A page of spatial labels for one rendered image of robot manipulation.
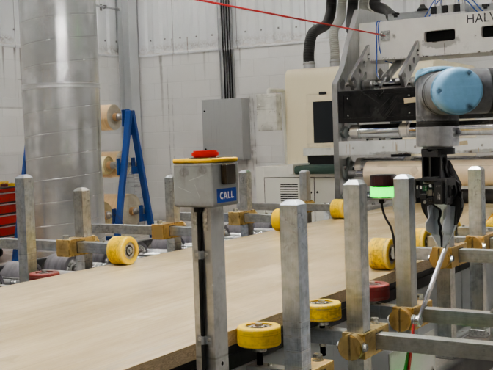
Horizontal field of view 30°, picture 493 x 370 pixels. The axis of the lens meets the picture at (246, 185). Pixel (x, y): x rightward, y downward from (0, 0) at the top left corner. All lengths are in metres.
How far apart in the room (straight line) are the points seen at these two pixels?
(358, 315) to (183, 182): 0.60
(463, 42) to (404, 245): 2.77
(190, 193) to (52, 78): 4.42
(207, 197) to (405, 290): 0.82
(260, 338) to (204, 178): 0.44
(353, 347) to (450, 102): 0.51
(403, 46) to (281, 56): 7.12
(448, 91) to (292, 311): 0.55
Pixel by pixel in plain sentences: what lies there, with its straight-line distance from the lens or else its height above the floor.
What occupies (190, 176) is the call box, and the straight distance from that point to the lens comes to 1.32.
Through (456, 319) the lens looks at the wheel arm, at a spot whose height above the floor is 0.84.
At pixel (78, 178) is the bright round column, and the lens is 5.71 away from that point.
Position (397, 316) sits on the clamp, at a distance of 2.02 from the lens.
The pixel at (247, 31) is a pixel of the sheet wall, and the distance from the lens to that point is 12.15.
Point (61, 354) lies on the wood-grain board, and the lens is 1.58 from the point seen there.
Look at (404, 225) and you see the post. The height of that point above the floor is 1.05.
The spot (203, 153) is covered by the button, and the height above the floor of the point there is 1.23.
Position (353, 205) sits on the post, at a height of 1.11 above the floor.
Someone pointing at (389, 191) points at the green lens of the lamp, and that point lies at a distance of 2.02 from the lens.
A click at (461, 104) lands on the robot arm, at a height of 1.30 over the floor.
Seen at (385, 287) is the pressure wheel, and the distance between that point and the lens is 2.10.
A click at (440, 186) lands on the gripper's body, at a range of 1.95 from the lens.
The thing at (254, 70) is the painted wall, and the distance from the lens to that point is 12.03.
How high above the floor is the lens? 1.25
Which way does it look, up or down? 3 degrees down
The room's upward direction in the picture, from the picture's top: 2 degrees counter-clockwise
